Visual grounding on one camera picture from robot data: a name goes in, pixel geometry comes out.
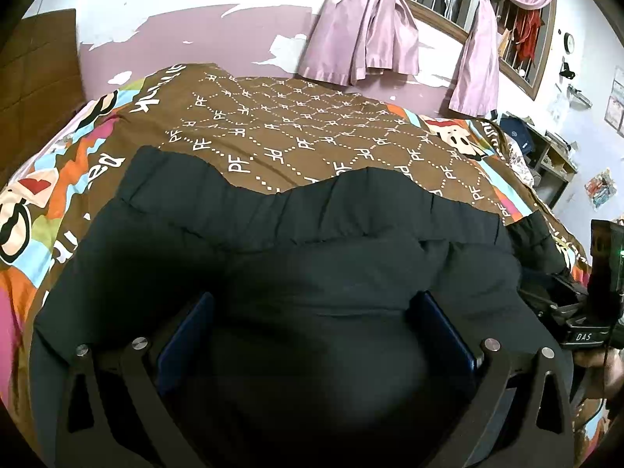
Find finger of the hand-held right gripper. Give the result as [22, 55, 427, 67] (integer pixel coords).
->
[517, 273, 593, 326]

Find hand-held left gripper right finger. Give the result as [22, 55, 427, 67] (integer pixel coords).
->
[408, 291, 578, 468]

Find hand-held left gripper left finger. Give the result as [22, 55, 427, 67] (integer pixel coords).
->
[53, 291, 218, 468]

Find black puffer jacket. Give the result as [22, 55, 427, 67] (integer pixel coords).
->
[29, 145, 576, 468]

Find red hanging clothes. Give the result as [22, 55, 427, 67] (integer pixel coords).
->
[514, 9, 543, 62]

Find person's right hand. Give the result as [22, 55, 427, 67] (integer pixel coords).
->
[573, 348, 624, 403]

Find wooden bedside shelf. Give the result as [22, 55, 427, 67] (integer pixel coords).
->
[497, 112, 579, 208]

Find dark blue bag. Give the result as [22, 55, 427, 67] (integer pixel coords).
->
[500, 116, 535, 158]

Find narrow pink curtain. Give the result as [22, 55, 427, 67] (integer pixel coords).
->
[448, 0, 562, 119]

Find brown printed blanket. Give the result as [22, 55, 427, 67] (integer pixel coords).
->
[0, 62, 610, 468]

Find brown wooden headboard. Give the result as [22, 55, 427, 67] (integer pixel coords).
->
[0, 9, 87, 187]

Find wide pink curtain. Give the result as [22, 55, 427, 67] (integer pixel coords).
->
[297, 0, 470, 87]

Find colourful wall sticker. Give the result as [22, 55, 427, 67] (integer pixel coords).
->
[584, 170, 616, 211]

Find wall poster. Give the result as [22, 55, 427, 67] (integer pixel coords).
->
[603, 65, 624, 138]

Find small wall shelf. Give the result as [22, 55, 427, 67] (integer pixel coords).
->
[567, 85, 594, 109]

